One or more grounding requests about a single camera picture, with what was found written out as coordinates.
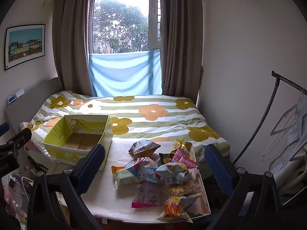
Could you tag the floral cream tablecloth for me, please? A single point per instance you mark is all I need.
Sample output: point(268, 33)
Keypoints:
point(115, 203)

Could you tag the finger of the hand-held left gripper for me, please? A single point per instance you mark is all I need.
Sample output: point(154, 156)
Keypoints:
point(3, 128)
point(18, 137)

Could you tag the small white box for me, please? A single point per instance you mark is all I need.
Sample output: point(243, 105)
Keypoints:
point(17, 94)

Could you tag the pink striped snack packet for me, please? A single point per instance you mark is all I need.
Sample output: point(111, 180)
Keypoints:
point(186, 160)

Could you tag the black clothes rack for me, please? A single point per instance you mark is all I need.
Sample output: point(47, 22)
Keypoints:
point(275, 75)

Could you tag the clear packet of yellow crisps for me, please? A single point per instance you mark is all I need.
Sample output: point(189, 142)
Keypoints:
point(178, 188)

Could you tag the light blue window cloth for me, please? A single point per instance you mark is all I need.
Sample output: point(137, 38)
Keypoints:
point(124, 74)

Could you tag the light blue snack packet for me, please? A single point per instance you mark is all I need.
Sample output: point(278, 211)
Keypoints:
point(171, 170)

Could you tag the brown curtain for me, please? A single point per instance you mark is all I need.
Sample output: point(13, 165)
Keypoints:
point(72, 40)
point(182, 40)

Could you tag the floral striped blanket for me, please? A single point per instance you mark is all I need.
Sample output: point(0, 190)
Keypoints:
point(156, 124)

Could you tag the gold snack packet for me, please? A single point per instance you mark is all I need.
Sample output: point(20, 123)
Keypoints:
point(183, 145)

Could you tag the pale hanging clothes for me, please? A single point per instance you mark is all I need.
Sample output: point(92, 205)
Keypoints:
point(299, 148)

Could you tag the white blue pink snack packet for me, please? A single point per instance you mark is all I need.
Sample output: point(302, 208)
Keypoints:
point(141, 169)

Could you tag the grey bed headboard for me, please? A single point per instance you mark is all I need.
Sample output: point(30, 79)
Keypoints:
point(33, 100)

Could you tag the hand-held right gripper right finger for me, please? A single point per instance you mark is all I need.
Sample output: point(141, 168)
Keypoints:
point(219, 170)

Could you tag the yellow cardboard box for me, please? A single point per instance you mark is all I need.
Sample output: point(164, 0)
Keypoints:
point(60, 134)

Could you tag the grey clothes hanger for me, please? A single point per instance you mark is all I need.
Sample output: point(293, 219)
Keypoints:
point(296, 110)

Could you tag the framed wall poster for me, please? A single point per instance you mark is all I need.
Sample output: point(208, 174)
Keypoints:
point(25, 45)

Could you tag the orange white cheese stick packet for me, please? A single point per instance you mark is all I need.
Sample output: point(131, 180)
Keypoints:
point(175, 207)

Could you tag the grey blue snack packet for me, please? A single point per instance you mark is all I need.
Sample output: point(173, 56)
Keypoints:
point(144, 147)

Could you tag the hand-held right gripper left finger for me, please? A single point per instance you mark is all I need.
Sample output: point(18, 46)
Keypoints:
point(92, 165)

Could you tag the window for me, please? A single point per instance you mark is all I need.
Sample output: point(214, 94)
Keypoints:
point(120, 21)

